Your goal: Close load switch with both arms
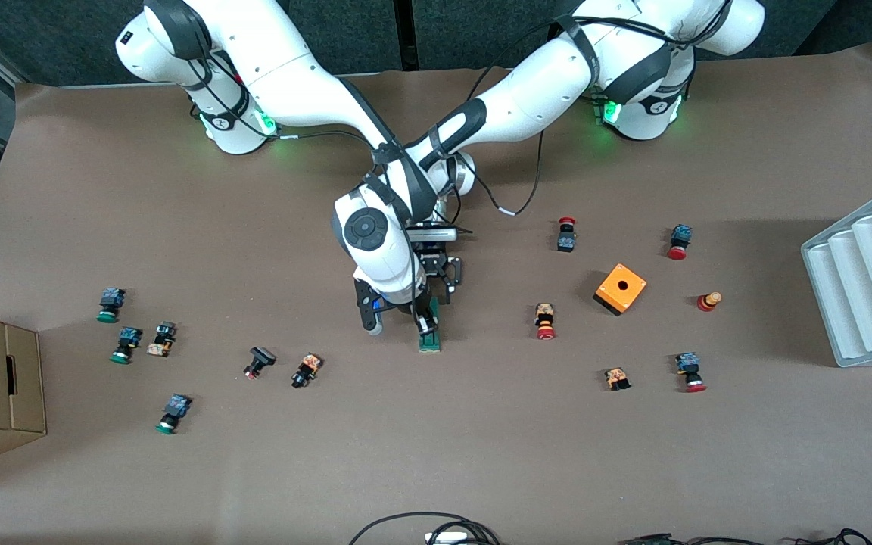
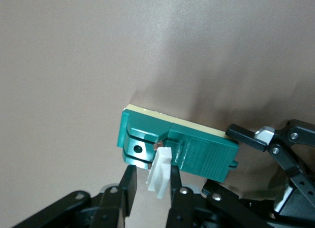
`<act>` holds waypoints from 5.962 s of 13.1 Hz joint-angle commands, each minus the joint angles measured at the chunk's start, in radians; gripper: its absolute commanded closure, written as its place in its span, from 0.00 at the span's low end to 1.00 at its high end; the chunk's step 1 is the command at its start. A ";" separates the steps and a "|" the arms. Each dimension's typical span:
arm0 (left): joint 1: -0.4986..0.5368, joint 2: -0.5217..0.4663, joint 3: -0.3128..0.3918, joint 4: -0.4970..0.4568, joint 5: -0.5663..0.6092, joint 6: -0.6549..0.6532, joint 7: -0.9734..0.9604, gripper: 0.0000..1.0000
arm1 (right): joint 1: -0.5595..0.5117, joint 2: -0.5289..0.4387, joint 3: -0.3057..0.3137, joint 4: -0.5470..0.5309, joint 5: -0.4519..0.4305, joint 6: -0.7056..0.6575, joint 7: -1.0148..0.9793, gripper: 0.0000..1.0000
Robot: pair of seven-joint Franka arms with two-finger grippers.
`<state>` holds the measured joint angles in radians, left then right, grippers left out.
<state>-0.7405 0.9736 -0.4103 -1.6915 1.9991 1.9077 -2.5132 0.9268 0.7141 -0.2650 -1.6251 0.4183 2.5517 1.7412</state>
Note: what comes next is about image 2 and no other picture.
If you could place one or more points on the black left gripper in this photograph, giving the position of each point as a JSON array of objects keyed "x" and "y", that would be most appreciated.
[{"x": 302, "y": 205}]

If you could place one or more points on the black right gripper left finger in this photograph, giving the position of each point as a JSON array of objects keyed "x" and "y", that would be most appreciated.
[{"x": 129, "y": 183}]

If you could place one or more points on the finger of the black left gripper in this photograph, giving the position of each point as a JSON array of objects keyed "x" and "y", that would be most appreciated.
[
  {"x": 246, "y": 137},
  {"x": 211, "y": 184}
]

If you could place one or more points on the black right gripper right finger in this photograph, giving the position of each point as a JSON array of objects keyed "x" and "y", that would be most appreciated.
[{"x": 175, "y": 186}]

